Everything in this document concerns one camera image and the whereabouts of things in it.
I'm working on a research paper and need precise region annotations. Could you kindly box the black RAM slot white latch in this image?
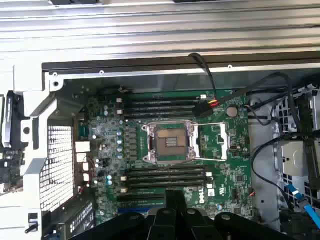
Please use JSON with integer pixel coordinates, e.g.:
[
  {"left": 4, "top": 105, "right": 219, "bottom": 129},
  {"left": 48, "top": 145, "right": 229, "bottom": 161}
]
[
  {"left": 116, "top": 106, "right": 198, "bottom": 115},
  {"left": 116, "top": 94, "right": 207, "bottom": 104},
  {"left": 120, "top": 182, "right": 214, "bottom": 194},
  {"left": 120, "top": 171, "right": 213, "bottom": 182}
]

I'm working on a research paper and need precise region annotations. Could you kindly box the long black expansion slot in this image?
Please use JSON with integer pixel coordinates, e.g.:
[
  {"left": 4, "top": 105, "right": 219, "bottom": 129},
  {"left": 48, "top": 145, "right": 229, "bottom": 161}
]
[{"left": 117, "top": 191, "right": 168, "bottom": 201}]

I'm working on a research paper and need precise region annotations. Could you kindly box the green Dell motherboard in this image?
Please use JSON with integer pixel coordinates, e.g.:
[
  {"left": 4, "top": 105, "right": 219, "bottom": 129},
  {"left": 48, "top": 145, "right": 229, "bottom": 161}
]
[{"left": 78, "top": 88, "right": 252, "bottom": 226}]

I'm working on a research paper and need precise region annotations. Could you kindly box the CPU socket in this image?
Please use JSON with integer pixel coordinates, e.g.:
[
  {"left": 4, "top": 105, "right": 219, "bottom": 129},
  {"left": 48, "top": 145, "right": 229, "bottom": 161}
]
[{"left": 141, "top": 119, "right": 198, "bottom": 166}]

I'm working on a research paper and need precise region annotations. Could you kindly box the silver socket cover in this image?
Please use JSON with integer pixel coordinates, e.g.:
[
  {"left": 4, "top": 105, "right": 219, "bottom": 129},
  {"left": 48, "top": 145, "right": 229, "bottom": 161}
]
[{"left": 193, "top": 122, "right": 230, "bottom": 161}]

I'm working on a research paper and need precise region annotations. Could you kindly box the silver coin battery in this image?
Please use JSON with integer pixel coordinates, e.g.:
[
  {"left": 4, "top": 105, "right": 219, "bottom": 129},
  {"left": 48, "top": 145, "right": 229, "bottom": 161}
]
[{"left": 226, "top": 106, "right": 239, "bottom": 118}]

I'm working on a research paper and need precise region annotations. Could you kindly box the silver disk bay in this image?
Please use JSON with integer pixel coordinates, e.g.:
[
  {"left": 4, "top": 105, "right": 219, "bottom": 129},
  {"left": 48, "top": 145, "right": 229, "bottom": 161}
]
[{"left": 273, "top": 83, "right": 320, "bottom": 208}]

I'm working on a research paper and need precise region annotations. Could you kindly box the small black clamp lever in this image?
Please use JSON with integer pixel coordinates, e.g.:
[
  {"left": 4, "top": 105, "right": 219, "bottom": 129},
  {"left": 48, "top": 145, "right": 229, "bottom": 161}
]
[{"left": 24, "top": 211, "right": 40, "bottom": 235}]

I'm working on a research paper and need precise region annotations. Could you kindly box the black and silver PC case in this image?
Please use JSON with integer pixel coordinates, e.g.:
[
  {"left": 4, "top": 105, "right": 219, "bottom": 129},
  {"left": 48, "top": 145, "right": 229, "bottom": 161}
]
[{"left": 12, "top": 51, "right": 320, "bottom": 240}]

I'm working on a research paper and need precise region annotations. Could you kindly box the black graphics card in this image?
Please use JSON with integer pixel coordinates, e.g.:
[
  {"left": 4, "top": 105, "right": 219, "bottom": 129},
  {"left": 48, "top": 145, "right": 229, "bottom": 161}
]
[{"left": 0, "top": 90, "right": 26, "bottom": 195}]

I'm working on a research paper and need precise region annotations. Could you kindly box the thin black wire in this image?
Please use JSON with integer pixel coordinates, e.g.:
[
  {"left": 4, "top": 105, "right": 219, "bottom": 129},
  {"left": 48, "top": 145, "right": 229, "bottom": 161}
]
[{"left": 251, "top": 134, "right": 320, "bottom": 213}]

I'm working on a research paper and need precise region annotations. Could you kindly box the black wire with power connector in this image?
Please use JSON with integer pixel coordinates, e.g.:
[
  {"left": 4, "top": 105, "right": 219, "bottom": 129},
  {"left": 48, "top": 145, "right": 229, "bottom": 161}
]
[{"left": 186, "top": 51, "right": 300, "bottom": 131}]

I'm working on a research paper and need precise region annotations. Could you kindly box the blue SATA wire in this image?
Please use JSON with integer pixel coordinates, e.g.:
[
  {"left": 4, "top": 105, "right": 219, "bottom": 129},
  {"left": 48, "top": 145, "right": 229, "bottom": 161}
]
[{"left": 284, "top": 183, "right": 320, "bottom": 227}]

